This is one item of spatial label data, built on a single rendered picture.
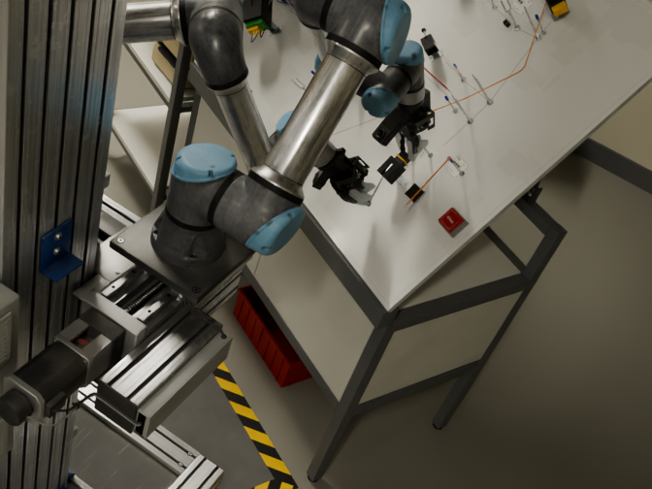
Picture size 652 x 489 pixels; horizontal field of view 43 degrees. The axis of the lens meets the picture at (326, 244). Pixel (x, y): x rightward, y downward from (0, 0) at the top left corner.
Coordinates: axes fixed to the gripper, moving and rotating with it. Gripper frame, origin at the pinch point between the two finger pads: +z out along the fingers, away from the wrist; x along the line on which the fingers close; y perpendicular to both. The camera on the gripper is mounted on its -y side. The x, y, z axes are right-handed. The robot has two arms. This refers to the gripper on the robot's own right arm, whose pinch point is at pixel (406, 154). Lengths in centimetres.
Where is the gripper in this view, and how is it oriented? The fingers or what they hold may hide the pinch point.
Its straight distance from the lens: 221.3
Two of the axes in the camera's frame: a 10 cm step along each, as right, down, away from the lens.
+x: -5.6, -6.3, 5.4
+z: 1.1, 5.9, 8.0
